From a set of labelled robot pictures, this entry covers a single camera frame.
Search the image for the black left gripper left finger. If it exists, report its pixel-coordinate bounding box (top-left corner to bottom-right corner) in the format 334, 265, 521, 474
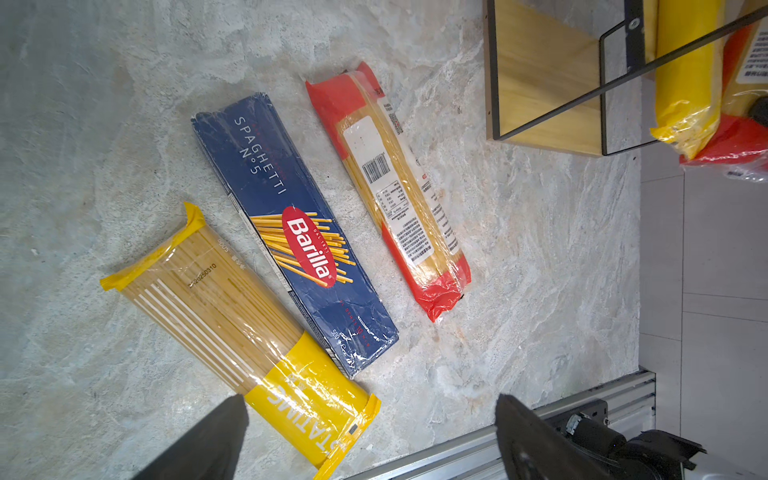
134, 394, 249, 480

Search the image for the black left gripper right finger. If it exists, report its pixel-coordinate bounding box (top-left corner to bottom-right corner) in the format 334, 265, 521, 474
495, 394, 610, 479

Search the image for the yellow pastatime pasta pack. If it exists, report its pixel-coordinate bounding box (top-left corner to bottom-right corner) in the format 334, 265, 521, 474
100, 203, 381, 479

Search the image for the red spaghetti pack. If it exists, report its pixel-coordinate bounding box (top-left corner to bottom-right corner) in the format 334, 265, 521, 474
305, 63, 472, 322
680, 19, 767, 183

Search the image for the dark blue pasta box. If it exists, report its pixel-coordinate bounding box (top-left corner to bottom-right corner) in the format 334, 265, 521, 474
191, 93, 399, 378

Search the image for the red spaghetti pack top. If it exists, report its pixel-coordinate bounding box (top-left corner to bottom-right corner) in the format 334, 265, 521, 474
680, 19, 767, 183

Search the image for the yellow kraft pasta pack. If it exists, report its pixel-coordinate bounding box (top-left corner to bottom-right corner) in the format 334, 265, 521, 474
650, 0, 725, 161

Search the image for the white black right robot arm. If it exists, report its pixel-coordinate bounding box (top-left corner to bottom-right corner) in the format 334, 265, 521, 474
555, 400, 759, 479

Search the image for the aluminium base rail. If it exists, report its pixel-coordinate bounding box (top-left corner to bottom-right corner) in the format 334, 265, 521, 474
353, 369, 657, 479

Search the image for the wooden shelf black metal frame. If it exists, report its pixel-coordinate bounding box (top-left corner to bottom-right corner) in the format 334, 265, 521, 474
484, 1, 767, 156

